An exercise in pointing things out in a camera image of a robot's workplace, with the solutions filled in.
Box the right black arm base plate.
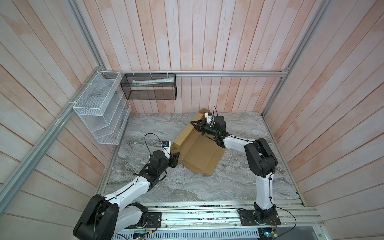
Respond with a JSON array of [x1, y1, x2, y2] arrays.
[[237, 208, 281, 226]]

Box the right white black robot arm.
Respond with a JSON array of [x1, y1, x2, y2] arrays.
[[190, 113, 278, 225]]

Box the brown cardboard box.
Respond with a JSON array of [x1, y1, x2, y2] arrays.
[[171, 123, 225, 176]]

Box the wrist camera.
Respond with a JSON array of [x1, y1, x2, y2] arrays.
[[161, 141, 172, 158], [204, 112, 215, 123]]

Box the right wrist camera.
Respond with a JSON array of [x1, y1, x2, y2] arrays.
[[204, 112, 215, 123]]

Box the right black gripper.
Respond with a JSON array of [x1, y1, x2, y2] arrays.
[[190, 119, 219, 138]]

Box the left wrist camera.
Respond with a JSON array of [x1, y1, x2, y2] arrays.
[[161, 141, 172, 158]]

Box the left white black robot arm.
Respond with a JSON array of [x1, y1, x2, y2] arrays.
[[73, 150, 180, 240]]

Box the white wire mesh shelf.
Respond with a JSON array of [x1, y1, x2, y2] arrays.
[[73, 71, 131, 145]]

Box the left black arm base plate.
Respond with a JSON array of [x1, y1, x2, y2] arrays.
[[125, 212, 162, 229]]

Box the black wire mesh basket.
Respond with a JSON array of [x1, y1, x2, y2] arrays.
[[120, 73, 178, 101]]

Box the aluminium frame rail front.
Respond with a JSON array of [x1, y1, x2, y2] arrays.
[[145, 200, 324, 230]]

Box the white paper in basket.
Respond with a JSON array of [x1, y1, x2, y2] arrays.
[[131, 77, 175, 87]]

